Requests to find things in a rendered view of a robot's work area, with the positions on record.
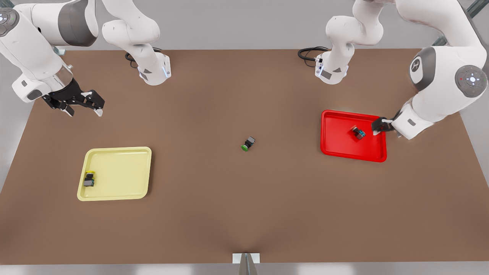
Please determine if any black cable loop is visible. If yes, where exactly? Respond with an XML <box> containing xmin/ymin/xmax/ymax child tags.
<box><xmin>298</xmin><ymin>46</ymin><xmax>331</xmax><ymax>70</ymax></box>
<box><xmin>125</xmin><ymin>47</ymin><xmax>163</xmax><ymax>70</ymax></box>

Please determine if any yellow tray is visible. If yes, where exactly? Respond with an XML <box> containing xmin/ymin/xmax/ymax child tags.
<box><xmin>77</xmin><ymin>147</ymin><xmax>152</xmax><ymax>202</ymax></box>

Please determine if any red tray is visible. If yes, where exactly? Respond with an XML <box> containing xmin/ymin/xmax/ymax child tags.
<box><xmin>320</xmin><ymin>110</ymin><xmax>388</xmax><ymax>163</ymax></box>

